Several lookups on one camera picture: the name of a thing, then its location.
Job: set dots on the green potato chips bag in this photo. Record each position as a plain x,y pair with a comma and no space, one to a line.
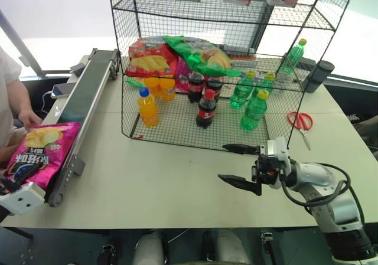
203,58

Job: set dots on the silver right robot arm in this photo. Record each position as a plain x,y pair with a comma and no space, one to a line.
313,173

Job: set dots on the white rounded shape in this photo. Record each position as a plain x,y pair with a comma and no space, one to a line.
228,247
149,247

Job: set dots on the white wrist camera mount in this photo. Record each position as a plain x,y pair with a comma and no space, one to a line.
20,200
277,148

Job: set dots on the green soda bottle yellow cap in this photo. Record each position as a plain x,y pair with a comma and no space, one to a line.
293,57
240,94
253,114
267,83

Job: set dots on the person's bare hand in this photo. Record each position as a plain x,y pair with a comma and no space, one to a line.
31,119

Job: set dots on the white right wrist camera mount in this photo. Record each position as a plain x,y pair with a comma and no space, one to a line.
277,148

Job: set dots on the cola bottle red cap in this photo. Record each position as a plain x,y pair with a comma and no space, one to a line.
214,86
195,85
206,111

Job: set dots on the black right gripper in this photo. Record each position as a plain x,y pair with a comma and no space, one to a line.
265,167

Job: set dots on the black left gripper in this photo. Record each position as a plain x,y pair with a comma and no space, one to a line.
7,185

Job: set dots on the person in white shirt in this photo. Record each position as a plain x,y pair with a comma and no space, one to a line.
7,85

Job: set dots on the grey conveyor control box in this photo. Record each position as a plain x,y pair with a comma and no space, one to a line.
78,69

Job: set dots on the orange soda bottle blue cap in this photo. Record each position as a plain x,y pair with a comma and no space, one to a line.
147,111

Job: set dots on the black cylinder speaker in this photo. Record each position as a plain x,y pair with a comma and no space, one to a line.
320,73

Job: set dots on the red potato chips bag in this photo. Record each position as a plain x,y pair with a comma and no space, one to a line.
147,61

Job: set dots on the grey conveyor belt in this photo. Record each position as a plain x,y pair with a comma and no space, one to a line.
85,88

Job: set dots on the magenta snack bag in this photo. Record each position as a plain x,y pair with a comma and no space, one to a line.
181,76

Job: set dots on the magenta potato chips bag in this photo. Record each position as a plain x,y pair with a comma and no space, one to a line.
44,153

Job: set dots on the black flat device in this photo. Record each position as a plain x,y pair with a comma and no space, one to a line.
307,63

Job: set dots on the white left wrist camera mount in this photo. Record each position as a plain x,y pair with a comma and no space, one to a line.
20,200

